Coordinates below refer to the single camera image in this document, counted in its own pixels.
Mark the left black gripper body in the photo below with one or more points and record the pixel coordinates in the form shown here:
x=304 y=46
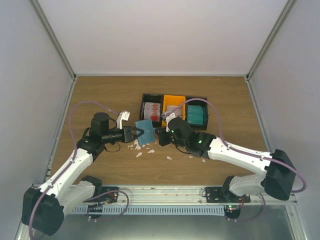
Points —
x=127 y=139

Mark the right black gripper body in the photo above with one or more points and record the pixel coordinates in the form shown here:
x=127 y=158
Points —
x=164 y=141

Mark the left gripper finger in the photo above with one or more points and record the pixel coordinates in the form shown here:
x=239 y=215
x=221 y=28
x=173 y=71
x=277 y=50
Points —
x=138 y=130
x=140 y=138

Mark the blue card holder wallet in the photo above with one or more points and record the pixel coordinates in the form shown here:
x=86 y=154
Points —
x=149 y=132

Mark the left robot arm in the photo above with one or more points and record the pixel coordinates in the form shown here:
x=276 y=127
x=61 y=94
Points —
x=45 y=208

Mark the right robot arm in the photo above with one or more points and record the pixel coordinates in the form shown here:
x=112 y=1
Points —
x=272 y=172

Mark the red white cards stack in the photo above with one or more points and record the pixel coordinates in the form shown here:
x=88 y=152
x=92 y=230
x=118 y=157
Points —
x=152 y=111

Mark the white red cards pile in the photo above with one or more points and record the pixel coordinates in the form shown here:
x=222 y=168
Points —
x=172 y=110

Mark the teal cards stack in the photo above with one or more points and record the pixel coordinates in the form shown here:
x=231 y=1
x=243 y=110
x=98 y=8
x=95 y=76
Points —
x=195 y=115

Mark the left black bin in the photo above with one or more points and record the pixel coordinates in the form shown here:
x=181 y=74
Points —
x=152 y=98

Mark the black bin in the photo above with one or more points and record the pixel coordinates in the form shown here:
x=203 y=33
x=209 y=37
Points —
x=206 y=114
x=152 y=98

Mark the yellow bin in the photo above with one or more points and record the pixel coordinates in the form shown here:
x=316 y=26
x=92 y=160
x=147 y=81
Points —
x=170 y=102

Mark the right black bin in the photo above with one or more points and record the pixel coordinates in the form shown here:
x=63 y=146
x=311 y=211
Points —
x=206 y=114

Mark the aluminium front rail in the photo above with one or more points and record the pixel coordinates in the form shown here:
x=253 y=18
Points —
x=187 y=195

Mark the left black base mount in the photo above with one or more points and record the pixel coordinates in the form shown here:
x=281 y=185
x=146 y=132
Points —
x=108 y=198

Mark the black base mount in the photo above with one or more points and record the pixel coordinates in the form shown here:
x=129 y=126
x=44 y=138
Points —
x=217 y=194
x=108 y=198

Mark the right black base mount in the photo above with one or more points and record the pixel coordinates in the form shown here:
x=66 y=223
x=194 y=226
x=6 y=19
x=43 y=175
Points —
x=217 y=194

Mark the grey slotted cable duct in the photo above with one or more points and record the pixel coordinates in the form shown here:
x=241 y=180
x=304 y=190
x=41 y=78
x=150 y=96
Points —
x=207 y=210

